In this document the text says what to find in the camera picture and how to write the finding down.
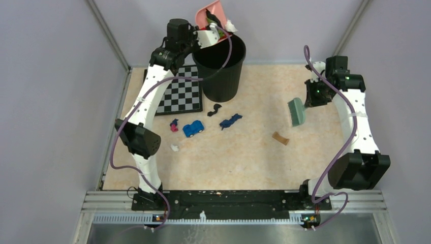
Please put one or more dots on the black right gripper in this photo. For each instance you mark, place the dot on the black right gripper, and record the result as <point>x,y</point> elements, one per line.
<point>311,101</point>

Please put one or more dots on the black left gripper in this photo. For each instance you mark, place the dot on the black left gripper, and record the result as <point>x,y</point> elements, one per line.
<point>193,36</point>

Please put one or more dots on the pink dustpan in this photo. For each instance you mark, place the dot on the pink dustpan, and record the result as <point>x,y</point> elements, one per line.
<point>215,8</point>

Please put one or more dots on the teal hand brush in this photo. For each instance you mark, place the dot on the teal hand brush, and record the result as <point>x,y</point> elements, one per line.
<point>297,111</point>

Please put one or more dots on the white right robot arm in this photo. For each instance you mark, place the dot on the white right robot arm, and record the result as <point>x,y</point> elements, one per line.
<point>360,164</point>

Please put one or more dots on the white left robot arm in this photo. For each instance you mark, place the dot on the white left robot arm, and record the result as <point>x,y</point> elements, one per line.
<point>135,129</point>

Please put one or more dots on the black white chessboard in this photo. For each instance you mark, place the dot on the black white chessboard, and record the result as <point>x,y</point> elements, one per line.
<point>181,96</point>

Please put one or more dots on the black trash bin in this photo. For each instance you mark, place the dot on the black trash bin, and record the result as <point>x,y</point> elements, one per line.
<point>221,69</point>

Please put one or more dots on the wooden block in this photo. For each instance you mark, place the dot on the wooden block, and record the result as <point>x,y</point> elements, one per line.
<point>280,138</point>

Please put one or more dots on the small black paper scrap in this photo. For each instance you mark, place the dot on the small black paper scrap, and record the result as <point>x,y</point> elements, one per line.
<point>216,107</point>

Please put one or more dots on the blue toy car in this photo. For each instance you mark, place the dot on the blue toy car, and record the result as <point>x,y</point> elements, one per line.
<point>191,129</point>

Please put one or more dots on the small white paper scrap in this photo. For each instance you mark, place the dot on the small white paper scrap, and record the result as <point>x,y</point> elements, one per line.
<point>174,147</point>

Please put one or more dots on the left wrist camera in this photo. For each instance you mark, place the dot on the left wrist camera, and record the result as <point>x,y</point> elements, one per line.
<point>207,38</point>

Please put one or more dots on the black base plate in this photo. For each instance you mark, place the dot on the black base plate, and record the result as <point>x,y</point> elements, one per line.
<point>227,205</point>

